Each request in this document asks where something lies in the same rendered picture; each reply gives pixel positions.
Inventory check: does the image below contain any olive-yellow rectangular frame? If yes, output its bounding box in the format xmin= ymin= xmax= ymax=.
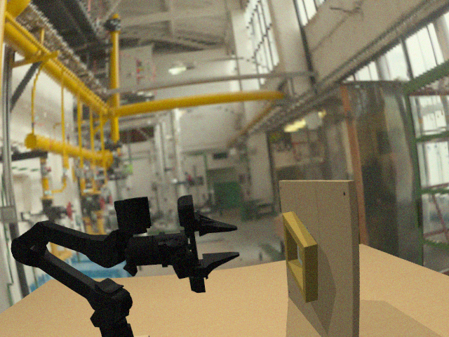
xmin=283 ymin=211 xmax=319 ymax=303

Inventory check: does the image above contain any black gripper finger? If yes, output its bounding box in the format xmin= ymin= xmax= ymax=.
xmin=196 ymin=210 xmax=238 ymax=236
xmin=202 ymin=252 xmax=239 ymax=279

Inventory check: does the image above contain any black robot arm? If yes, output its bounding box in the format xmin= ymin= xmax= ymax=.
xmin=11 ymin=197 xmax=196 ymax=337

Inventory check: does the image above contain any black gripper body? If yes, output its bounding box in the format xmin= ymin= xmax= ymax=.
xmin=152 ymin=195 xmax=206 ymax=293

